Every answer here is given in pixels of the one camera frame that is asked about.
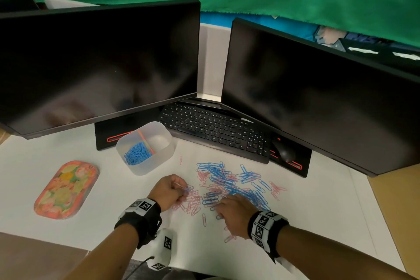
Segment person's right hand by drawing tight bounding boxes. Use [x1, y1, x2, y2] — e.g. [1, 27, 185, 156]
[215, 194, 258, 240]

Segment person's left hand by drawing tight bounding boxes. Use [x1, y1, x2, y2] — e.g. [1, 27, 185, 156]
[147, 175, 189, 213]

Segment translucent plastic divided container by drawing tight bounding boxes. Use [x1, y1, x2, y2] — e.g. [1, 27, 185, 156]
[115, 121, 176, 176]

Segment pile of blue pink paperclips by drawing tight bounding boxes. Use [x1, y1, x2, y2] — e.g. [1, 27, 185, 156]
[170, 155, 288, 244]

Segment heap of sorted blue paperclips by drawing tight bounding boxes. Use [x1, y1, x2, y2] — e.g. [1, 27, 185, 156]
[124, 141, 153, 166]

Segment person's right forearm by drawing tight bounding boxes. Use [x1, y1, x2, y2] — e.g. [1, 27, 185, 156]
[277, 225, 417, 280]

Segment person's left forearm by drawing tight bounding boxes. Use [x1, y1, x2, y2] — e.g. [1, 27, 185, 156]
[62, 224, 140, 280]

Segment right wristband with marker tags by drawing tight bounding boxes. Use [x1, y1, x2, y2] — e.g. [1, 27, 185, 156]
[248, 210, 289, 264]

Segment wristband with marker tags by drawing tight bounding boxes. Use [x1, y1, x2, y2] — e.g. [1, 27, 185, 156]
[248, 210, 289, 264]
[114, 197, 162, 249]

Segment left wristband with marker tags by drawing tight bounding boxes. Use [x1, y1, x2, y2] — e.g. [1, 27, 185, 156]
[114, 197, 162, 249]

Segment black computer mouse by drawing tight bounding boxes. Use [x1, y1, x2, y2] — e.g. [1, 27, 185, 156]
[272, 138, 296, 163]

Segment black keyboard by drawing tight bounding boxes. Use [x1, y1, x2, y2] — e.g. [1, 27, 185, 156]
[158, 102, 271, 165]

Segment black red-trimmed desk mat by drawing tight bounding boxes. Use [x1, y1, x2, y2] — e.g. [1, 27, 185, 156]
[94, 107, 161, 151]

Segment floral orange tin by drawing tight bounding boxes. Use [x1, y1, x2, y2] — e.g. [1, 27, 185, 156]
[34, 161, 100, 220]

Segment black computer monitor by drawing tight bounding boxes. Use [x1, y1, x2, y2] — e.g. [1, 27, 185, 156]
[0, 0, 201, 140]
[220, 17, 420, 177]

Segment blue partition panel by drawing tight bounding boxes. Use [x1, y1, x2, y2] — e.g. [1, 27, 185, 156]
[200, 12, 319, 42]

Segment black equipment white labels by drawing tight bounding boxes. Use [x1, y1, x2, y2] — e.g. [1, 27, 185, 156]
[339, 38, 420, 75]

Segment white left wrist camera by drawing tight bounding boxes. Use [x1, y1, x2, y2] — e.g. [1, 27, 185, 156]
[147, 227, 178, 271]

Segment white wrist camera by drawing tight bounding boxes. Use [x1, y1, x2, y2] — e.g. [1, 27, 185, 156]
[277, 256, 298, 274]
[147, 227, 178, 271]

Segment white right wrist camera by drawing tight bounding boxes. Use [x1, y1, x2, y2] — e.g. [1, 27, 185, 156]
[277, 256, 298, 274]

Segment black left camera cable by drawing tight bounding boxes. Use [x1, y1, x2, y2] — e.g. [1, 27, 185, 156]
[123, 256, 155, 280]

